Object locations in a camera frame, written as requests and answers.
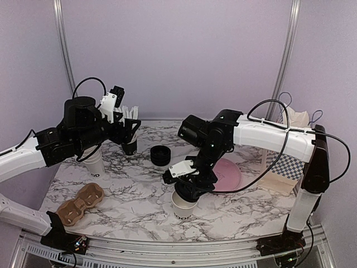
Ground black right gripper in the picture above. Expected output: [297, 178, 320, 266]
[184, 142, 226, 199]

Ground black plastic cup lid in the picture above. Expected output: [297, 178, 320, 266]
[175, 189, 200, 203]

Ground white paper coffee cup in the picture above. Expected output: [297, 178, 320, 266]
[171, 191, 197, 221]

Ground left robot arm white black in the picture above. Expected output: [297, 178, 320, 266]
[1, 86, 141, 181]

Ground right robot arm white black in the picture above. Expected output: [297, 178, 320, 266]
[168, 109, 333, 250]

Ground pink round plate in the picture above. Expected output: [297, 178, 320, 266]
[213, 158, 242, 192]

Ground black cup holding straws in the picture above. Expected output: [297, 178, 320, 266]
[121, 133, 137, 156]

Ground stack of black lids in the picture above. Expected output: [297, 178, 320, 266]
[150, 145, 171, 166]

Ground stack of white paper cups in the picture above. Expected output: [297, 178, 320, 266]
[83, 148, 105, 178]

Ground blue checkered paper bag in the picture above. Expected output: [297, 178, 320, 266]
[258, 92, 323, 194]

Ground brown cardboard cup carrier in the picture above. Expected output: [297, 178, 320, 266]
[56, 183, 104, 227]

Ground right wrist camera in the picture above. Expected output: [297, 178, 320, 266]
[162, 159, 199, 184]

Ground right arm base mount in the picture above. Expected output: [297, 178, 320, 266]
[256, 230, 306, 256]

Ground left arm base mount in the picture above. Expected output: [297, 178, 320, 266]
[40, 211, 89, 255]

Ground aluminium front rail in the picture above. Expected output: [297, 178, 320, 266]
[10, 225, 336, 267]

